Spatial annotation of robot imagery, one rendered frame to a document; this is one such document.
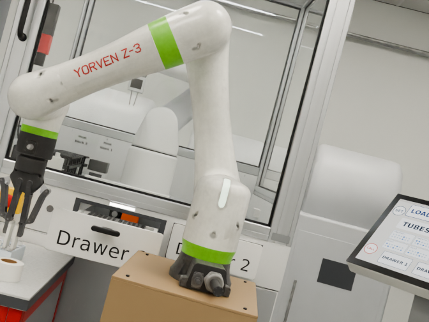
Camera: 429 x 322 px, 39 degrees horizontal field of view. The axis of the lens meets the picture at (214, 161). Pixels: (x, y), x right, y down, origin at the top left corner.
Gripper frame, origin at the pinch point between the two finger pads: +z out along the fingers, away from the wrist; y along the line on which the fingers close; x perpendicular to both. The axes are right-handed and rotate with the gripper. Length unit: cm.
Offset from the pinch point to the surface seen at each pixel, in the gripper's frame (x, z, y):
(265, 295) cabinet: 39, 6, 72
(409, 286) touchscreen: 12, -11, 105
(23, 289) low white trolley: -16.8, 7.7, 10.0
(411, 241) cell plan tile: 22, -23, 106
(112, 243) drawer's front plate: 3.8, -3.6, 24.3
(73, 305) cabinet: 37.2, 23.8, 14.0
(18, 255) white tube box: 6.3, 6.0, 1.4
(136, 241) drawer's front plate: 4.0, -5.8, 30.2
